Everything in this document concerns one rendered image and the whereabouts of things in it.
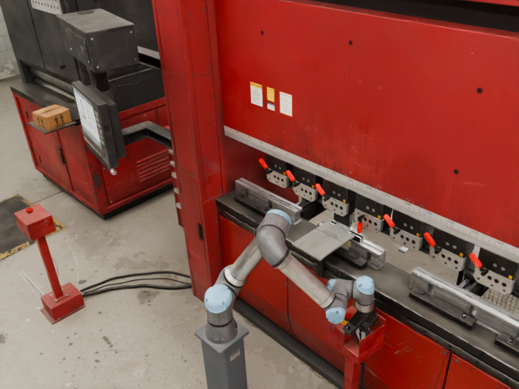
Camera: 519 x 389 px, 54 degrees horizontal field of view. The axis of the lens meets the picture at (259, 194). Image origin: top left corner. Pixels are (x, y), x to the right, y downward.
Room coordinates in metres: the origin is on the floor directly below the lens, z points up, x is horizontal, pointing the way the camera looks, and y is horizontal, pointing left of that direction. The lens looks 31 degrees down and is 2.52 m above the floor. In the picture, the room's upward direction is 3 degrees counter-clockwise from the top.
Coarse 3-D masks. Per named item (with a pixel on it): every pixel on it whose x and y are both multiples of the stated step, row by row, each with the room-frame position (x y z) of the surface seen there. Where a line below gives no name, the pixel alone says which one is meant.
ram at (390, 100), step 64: (256, 0) 2.50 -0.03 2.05; (256, 64) 2.51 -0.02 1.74; (320, 64) 2.21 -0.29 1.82; (384, 64) 1.97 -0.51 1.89; (448, 64) 1.77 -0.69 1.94; (512, 64) 1.61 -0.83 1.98; (256, 128) 2.53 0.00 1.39; (320, 128) 2.20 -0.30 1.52; (384, 128) 1.95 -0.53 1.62; (448, 128) 1.74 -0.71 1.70; (512, 128) 1.58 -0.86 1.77; (448, 192) 1.71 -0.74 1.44; (512, 192) 1.54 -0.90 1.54; (512, 256) 1.50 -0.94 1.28
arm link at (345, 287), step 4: (328, 280) 1.67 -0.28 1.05; (332, 280) 1.66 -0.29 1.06; (336, 280) 1.66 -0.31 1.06; (340, 280) 1.66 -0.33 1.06; (344, 280) 1.66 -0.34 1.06; (348, 280) 1.66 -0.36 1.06; (328, 284) 1.65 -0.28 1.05; (332, 284) 1.64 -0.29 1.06; (336, 284) 1.64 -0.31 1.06; (340, 284) 1.63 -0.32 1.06; (344, 284) 1.63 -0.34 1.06; (348, 284) 1.63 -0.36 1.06; (352, 284) 1.63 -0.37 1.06; (328, 288) 1.64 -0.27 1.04; (332, 288) 1.63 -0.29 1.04; (336, 288) 1.62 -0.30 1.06; (340, 288) 1.61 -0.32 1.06; (344, 288) 1.61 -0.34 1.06; (348, 288) 1.62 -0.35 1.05; (352, 288) 1.61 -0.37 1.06; (332, 292) 1.60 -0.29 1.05; (336, 292) 1.59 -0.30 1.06; (340, 292) 1.59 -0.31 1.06; (344, 292) 1.59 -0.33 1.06; (348, 292) 1.61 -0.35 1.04; (352, 292) 1.60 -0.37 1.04; (348, 296) 1.60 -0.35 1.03; (352, 296) 1.60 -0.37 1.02
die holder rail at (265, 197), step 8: (240, 184) 2.67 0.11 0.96; (248, 184) 2.66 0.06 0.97; (240, 192) 2.67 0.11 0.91; (248, 192) 2.62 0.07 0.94; (256, 192) 2.56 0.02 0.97; (264, 192) 2.56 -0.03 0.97; (256, 200) 2.57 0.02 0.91; (264, 200) 2.52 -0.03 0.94; (272, 200) 2.47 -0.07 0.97; (280, 200) 2.47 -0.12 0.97; (272, 208) 2.47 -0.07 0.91; (280, 208) 2.42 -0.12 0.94; (288, 208) 2.37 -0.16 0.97; (296, 208) 2.37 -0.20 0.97; (296, 216) 2.36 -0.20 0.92; (296, 224) 2.34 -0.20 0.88
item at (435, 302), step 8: (416, 288) 1.76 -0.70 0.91; (416, 296) 1.71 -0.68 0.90; (424, 296) 1.70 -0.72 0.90; (432, 296) 1.70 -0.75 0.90; (424, 304) 1.68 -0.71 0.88; (432, 304) 1.65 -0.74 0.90; (440, 304) 1.65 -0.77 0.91; (448, 304) 1.65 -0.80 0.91; (440, 312) 1.62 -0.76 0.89; (448, 312) 1.60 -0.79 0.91; (456, 312) 1.60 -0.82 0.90; (456, 320) 1.57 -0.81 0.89; (464, 320) 1.55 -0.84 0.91; (472, 320) 1.55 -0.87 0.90; (472, 328) 1.53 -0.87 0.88
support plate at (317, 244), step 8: (328, 224) 2.16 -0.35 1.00; (312, 232) 2.10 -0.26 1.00; (320, 232) 2.09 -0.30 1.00; (304, 240) 2.03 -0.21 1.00; (312, 240) 2.03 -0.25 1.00; (320, 240) 2.03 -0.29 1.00; (328, 240) 2.03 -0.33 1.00; (336, 240) 2.02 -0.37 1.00; (344, 240) 2.02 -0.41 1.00; (304, 248) 1.97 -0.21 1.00; (312, 248) 1.97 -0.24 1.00; (320, 248) 1.97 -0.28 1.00; (328, 248) 1.96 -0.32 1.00; (336, 248) 1.96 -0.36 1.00; (312, 256) 1.91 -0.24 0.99; (320, 256) 1.90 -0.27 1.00
